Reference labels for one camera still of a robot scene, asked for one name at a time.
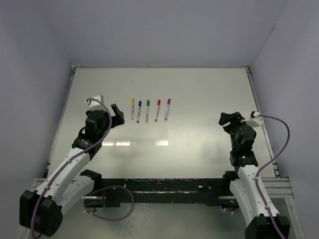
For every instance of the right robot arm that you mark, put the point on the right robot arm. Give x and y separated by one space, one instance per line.
263 220

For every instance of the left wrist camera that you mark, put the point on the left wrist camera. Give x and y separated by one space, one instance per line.
95 102

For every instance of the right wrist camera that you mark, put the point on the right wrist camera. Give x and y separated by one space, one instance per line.
255 120

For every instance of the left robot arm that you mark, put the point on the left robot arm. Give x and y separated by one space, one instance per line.
42 209

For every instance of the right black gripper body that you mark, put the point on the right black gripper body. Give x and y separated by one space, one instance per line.
232 129

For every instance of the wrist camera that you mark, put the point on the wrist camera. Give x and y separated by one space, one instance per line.
255 120
95 102

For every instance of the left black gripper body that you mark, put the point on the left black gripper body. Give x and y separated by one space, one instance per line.
106 119

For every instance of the yellow pen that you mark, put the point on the yellow pen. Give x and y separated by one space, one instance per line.
132 111

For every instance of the aluminium rail frame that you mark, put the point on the aluminium rail frame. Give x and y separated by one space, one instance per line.
278 187

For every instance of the blue pen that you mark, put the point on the blue pen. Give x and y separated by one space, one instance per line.
139 114

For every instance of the magenta pen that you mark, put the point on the magenta pen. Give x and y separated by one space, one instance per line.
167 112

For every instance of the green pen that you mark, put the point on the green pen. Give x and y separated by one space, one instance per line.
147 114

